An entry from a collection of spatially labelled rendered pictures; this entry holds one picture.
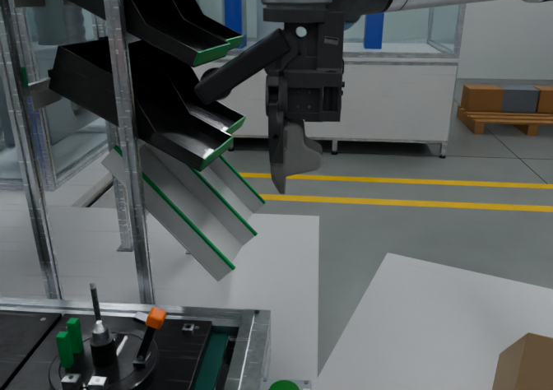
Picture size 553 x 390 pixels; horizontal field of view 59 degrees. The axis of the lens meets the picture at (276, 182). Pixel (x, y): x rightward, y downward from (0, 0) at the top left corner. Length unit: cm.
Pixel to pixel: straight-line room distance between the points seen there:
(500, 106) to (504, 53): 340
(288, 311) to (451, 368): 31
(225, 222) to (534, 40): 895
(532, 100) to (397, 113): 214
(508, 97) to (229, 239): 548
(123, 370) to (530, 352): 49
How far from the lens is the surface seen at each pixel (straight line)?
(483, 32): 939
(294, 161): 56
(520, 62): 965
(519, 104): 628
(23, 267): 127
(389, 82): 452
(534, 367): 64
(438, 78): 458
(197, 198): 95
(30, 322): 88
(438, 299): 109
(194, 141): 85
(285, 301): 103
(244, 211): 107
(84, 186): 170
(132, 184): 80
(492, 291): 115
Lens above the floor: 145
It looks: 22 degrees down
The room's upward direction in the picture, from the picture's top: straight up
